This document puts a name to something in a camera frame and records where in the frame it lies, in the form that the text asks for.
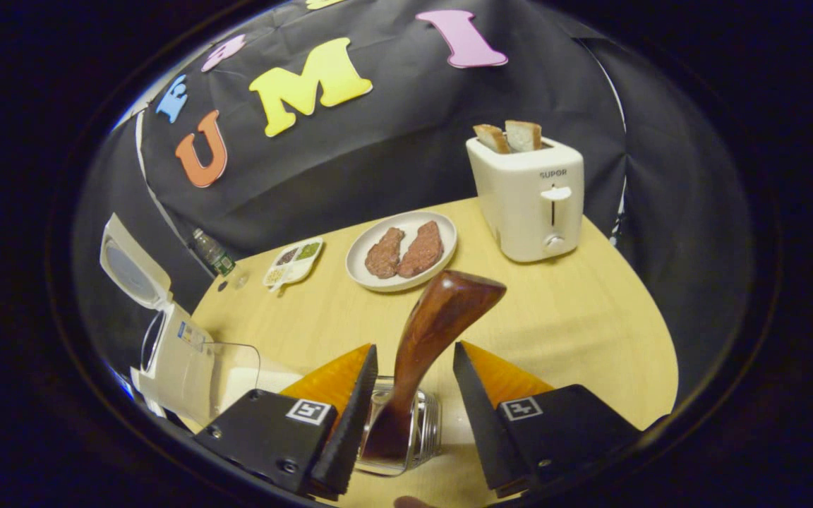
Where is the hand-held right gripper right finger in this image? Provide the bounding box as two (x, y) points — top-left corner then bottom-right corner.
(452, 341), (644, 498)

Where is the brown meat piece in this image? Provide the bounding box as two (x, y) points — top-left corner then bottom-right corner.
(397, 221), (445, 278)
(365, 227), (406, 279)

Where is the wooden spoon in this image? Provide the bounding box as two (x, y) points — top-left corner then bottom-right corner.
(361, 270), (507, 466)

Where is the clear plastic water bottle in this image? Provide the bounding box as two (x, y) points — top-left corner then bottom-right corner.
(191, 228), (236, 277)

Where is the white divided dish of beans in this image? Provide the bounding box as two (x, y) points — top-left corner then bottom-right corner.
(263, 238), (324, 291)

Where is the white rice cooker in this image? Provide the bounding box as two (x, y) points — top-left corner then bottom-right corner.
(100, 213), (217, 428)

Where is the white toaster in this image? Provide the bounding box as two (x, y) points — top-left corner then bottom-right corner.
(466, 134), (585, 264)

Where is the toasted bread slice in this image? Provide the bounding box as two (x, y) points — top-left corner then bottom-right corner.
(474, 124), (512, 155)
(505, 120), (543, 152)

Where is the clear box of rice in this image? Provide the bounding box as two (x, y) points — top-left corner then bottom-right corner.
(202, 341), (305, 421)

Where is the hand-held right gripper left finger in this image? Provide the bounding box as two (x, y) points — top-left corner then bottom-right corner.
(193, 344), (379, 502)

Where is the black backdrop cloth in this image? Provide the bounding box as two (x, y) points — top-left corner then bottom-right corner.
(71, 0), (757, 424)

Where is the white round plate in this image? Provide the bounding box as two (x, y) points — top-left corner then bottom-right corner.
(345, 211), (458, 294)

